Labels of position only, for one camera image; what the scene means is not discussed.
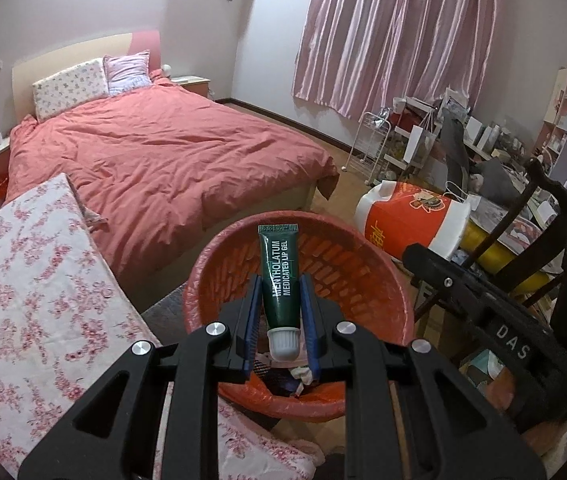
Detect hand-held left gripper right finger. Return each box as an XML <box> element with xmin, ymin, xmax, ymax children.
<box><xmin>298</xmin><ymin>273</ymin><xmax>547</xmax><ymax>480</ymax></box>

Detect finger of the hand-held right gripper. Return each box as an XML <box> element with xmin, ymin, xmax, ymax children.
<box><xmin>402</xmin><ymin>242</ymin><xmax>515</xmax><ymax>317</ymax></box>

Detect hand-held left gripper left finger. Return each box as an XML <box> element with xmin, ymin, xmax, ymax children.
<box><xmin>18</xmin><ymin>274</ymin><xmax>265</xmax><ymax>480</ymax></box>

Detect green tube with white cap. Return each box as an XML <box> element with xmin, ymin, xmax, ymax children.
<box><xmin>256</xmin><ymin>223</ymin><xmax>301</xmax><ymax>362</ymax></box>

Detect orange plastic basket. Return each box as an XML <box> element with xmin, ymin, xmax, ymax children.
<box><xmin>182</xmin><ymin>210</ymin><xmax>417</xmax><ymax>424</ymax></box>

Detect yellow cylinder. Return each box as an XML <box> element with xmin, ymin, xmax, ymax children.
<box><xmin>457</xmin><ymin>219</ymin><xmax>565</xmax><ymax>292</ymax></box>

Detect large orange white container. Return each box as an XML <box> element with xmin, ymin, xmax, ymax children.
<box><xmin>354</xmin><ymin>179</ymin><xmax>475</xmax><ymax>262</ymax></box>

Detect dark wooden chair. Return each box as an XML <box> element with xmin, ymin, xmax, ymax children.
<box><xmin>463</xmin><ymin>157</ymin><xmax>567</xmax><ymax>312</ymax></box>

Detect grey chair back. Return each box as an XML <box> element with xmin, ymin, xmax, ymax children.
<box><xmin>437</xmin><ymin>118</ymin><xmax>470</xmax><ymax>202</ymax></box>

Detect white paper bag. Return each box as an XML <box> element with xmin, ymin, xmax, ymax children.
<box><xmin>405</xmin><ymin>126</ymin><xmax>437</xmax><ymax>167</ymax></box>

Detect bed with pink duvet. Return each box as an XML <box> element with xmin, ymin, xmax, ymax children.
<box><xmin>5</xmin><ymin>77</ymin><xmax>341</xmax><ymax>307</ymax></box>

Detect floral tablecloth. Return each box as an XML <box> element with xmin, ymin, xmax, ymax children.
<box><xmin>0</xmin><ymin>172</ymin><xmax>325</xmax><ymax>480</ymax></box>

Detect wooden nightstand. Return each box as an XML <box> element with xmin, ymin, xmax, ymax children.
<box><xmin>170</xmin><ymin>75</ymin><xmax>212</xmax><ymax>99</ymax></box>

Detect pink curtain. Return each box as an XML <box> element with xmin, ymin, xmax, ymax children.
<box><xmin>291</xmin><ymin>0</ymin><xmax>507</xmax><ymax>122</ymax></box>

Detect purple striped pillow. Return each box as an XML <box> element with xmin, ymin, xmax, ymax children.
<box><xmin>102</xmin><ymin>49</ymin><xmax>154</xmax><ymax>96</ymax></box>

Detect white floral pillow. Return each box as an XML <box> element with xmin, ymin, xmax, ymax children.
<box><xmin>32</xmin><ymin>57</ymin><xmax>109</xmax><ymax>122</ymax></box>

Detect beige pink headboard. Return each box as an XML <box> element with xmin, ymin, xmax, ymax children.
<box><xmin>12</xmin><ymin>30</ymin><xmax>162</xmax><ymax>122</ymax></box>

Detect white wire rack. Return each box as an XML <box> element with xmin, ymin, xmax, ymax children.
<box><xmin>345</xmin><ymin>108</ymin><xmax>393</xmax><ymax>184</ymax></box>

